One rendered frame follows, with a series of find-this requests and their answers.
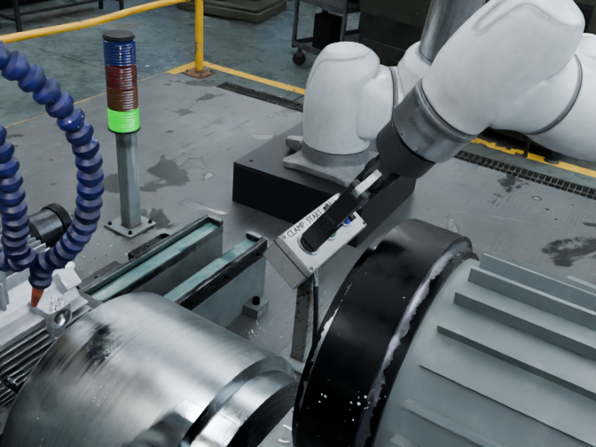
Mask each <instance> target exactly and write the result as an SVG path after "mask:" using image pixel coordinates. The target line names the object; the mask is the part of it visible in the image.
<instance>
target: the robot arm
mask: <svg viewBox="0 0 596 447"><path fill-rule="evenodd" d="M485 1H486V0H431V3H430V6H429V9H428V13H427V18H426V22H425V26H424V28H423V32H422V36H421V38H420V41H419V42H417V43H415V44H414V45H412V46H411V47H410V48H409V49H408V50H407V51H406V53H405V54H404V56H403V57H402V59H401V60H400V61H399V63H398V65H397V67H386V66H383V65H381V64H380V59H379V57H378V56H377V55H376V54H375V53H374V52H373V51H372V50H371V49H370V48H367V47H366V46H364V45H362V44H361V43H353V42H340V43H332V44H329V45H327V46H326V47H325V48H324V49H323V50H322V51H321V52H320V53H319V54H318V56H317V58H316V59H315V61H314V63H313V66H312V68H311V70H310V74H309V77H308V80H307V83H306V88H305V94H304V101H303V115H302V126H303V137H300V136H288V137H287V139H286V146H288V147H290V148H291V149H293V150H295V151H296V152H297V153H295V154H292V155H290V156H287V157H285V158H284V160H283V166H284V167H286V168H290V169H298V170H300V171H303V172H306V173H309V174H311V175H314V176H319V177H322V178H324V179H327V180H329V181H332V182H335V183H336V184H339V185H340V186H343V187H348V188H347V189H346V190H345V191H344V192H343V194H342V195H341V196H340V197H339V198H338V199H337V200H336V201H335V202H334V203H333V204H332V205H331V206H330V205H329V204H327V205H325V206H324V207H323V210H324V213H323V214H322V215H321V216H320V217H319V218H318V219H317V220H316V221H315V222H314V223H313V224H312V225H311V226H310V227H309V228H308V229H307V230H306V231H305V232H304V233H303V234H302V236H303V237H304V239H305V240H306V241H307V242H308V243H309V244H310V246H311V247H312V248H313V249H314V250H317V249H318V248H319V247H321V246H322V245H323V244H324V243H325V242H326V241H327V240H328V239H329V238H330V237H332V236H333V235H334V234H335V233H336V232H337V231H338V230H339V229H340V228H341V227H342V226H343V225H344V224H345V223H346V222H347V221H348V219H349V220H350V221H351V222H352V221H354V220H355V219H356V216H355V215H354V212H355V211H356V210H359V209H360V208H361V207H362V205H364V204H365V203H366V202H367V201H368V200H369V199H370V200H371V199H373V198H374V197H375V196H376V195H378V194H379V193H380V192H381V191H383V190H384V189H387V188H388V187H389V186H391V185H392V184H393V183H394V182H395V181H396V180H397V179H398V178H400V177H401V176H403V177H405V178H409V179H417V178H420V177H422V176H424V175H425V174H426V173H427V172H428V171H429V170H430V169H431V168H433V167H434V165H435V164H436V163H437V162H438V163H439V162H446V161H448V160H450V159H451V158H452V157H453V156H454V155H455V154H457V153H458V152H459V151H460V150H461V149H462V148H463V147H465V146H466V145H467V144H468V143H469V142H470V141H472V140H474V139H475V138H476V137H477V136H478V135H479V134H480V133H481V132H482V131H484V130H485V129H487V128H488V127H491V128H492V129H510V130H515V131H519V132H521V133H522V134H524V135H526V136H527V137H529V138H530V139H531V140H533V141H534V142H536V143H538V144H540V145H542V146H544V147H546V148H548V149H550V150H553V151H555V152H557V153H561V154H564V155H567V156H569V157H572V158H576V159H579V160H583V161H596V35H592V34H586V33H583V32H584V15H583V14H582V12H581V11H580V9H579V8H578V6H577V5H576V4H575V2H574V1H573V0H490V1H489V2H488V3H487V4H486V5H484V4H485ZM374 139H376V147H377V150H378V153H376V152H372V151H370V140H374ZM347 218H348V219H347Z"/></svg>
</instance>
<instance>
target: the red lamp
mask: <svg viewBox="0 0 596 447"><path fill-rule="evenodd" d="M104 63H105V62H104ZM104 66H105V77H106V86H107V87H109V88H111V89H115V90H128V89H132V88H135V87H136V86H137V62H136V63H135V64H134V65H131V66H126V67H114V66H110V65H107V64H106V63H105V64H104Z"/></svg>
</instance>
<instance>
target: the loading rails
mask: <svg viewBox="0 0 596 447"><path fill-rule="evenodd" d="M223 225H224V220H223V219H221V218H219V217H216V216H213V215H209V214H205V215H204V216H201V217H200V218H198V219H196V220H195V221H193V222H191V223H189V224H187V225H186V226H185V227H183V228H182V229H180V230H178V231H176V232H175V233H173V234H171V235H170V236H168V237H167V238H165V239H163V240H162V241H160V242H158V243H157V244H155V245H153V246H152V247H149V248H148V249H146V250H145V251H144V252H142V253H140V254H139V255H136V256H135V257H133V258H131V259H130V260H128V261H127V262H125V263H123V264H122V265H120V266H118V267H117V268H115V269H113V270H112V271H109V272H108V273H107V274H105V275H104V276H102V277H100V278H98V279H96V280H95V281H93V282H91V283H90V284H88V285H87V286H85V287H83V288H82V289H80V291H82V292H84V293H86V294H88V295H89V296H91V297H93V298H95V299H97V300H99V301H101V302H102V303H105V302H106V301H108V300H112V299H113V298H116V297H118V296H121V295H124V294H130V293H135V292H149V293H154V294H159V295H161V296H163V297H165V298H167V299H169V300H171V301H172V302H174V303H176V304H178V305H180V306H182V307H184V308H186V309H188V310H190V311H192V312H194V313H196V314H198V315H200V316H202V317H204V318H206V319H208V320H210V321H212V322H214V323H216V324H218V325H219V326H221V327H223V328H225V327H226V326H227V325H228V324H230V322H231V321H233V320H234V319H235V318H237V317H238V316H239V315H240V314H241V313H244V314H246V315H248V316H250V317H251V318H254V319H258V318H259V317H260V316H261V315H262V314H264V313H265V312H266V311H267V310H268V309H269V301H266V300H264V299H263V298H261V297H262V296H263V295H264V281H265V268H266V258H265V257H264V255H263V252H264V251H265V250H266V249H267V243H268V240H267V239H266V238H263V236H261V235H259V234H257V233H254V232H252V231H248V232H247V238H246V239H244V240H243V241H241V242H240V243H239V244H238V245H237V246H235V247H233V248H232V249H230V250H229V251H228V252H226V253H225V254H223V233H224V227H223Z"/></svg>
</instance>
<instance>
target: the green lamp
mask: <svg viewBox="0 0 596 447"><path fill-rule="evenodd" d="M107 111H108V112H107V113H108V123H109V129H111V130H113V131H116V132H131V131H134V130H137V129H138V128H139V109H138V108H137V109H136V110H133V111H130V112H115V111H113V110H110V109H109V108H107Z"/></svg>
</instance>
